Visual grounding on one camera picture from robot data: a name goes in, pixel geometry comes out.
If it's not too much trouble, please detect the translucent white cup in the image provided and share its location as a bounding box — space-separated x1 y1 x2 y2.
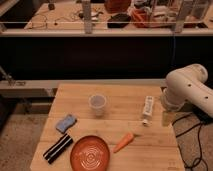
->
88 94 107 117

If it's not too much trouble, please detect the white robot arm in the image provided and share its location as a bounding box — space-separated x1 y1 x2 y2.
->
160 64 213 126

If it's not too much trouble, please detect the white tube with cap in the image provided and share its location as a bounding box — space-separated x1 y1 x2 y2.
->
142 96 154 126

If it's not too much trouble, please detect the orange toy carrot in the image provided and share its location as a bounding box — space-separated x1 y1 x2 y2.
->
113 133 134 153

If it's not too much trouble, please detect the orange ribbed plate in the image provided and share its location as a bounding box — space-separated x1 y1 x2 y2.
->
70 135 110 171

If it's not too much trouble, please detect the blue sponge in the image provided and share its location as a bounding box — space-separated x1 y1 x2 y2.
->
56 114 77 134

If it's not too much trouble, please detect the black bowl on bench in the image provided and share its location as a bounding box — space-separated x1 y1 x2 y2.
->
107 13 131 28

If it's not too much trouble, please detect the black cable on floor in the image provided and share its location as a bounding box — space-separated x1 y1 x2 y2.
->
171 113 210 171

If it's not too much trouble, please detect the grey metal post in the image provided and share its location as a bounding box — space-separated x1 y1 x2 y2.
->
82 0 92 34

